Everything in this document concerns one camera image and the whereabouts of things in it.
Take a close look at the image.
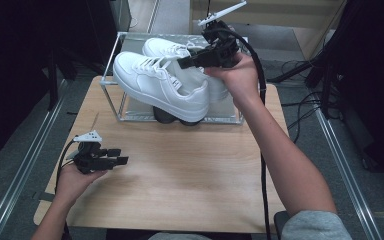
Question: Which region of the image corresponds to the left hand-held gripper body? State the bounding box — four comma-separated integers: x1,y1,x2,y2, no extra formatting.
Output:
72,130,110,175

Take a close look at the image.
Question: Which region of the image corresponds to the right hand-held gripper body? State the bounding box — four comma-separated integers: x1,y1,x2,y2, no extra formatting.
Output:
193,0,248,69

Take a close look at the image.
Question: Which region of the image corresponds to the white sneaker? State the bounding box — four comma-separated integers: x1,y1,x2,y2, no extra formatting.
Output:
112,50,211,123
142,37,230,104

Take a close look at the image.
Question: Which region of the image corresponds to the metal shoe rack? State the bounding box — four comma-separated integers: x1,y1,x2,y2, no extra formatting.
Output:
99,31,261,126

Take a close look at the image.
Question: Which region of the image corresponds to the person's left hand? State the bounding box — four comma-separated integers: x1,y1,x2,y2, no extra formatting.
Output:
53,163,108,208

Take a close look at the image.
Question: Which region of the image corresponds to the person's right hand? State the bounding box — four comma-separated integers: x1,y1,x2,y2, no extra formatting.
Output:
204,52,264,108

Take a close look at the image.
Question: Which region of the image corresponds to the grey tape piece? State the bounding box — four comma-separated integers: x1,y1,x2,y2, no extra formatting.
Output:
39,191,56,203

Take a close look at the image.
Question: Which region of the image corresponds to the wooden cabinet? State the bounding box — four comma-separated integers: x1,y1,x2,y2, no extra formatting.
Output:
189,0,348,61

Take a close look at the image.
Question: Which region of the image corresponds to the dark curtain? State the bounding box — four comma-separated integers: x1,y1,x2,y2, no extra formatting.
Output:
0,0,114,166

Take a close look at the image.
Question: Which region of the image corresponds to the black equipment stand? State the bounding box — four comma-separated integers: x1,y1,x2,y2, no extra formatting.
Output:
266,0,384,184

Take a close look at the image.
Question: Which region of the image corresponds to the black chair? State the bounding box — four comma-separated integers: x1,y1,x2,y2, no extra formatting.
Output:
273,210,292,240

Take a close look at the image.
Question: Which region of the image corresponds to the left hand-held gripper cable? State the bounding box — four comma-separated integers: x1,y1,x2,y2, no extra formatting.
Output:
55,134,81,195

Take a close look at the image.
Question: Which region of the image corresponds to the metal floor rail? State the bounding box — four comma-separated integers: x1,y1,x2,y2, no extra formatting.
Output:
0,78,70,240
314,107,384,240

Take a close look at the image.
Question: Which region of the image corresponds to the black floor cable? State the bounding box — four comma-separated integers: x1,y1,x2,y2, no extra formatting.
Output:
281,59,324,148

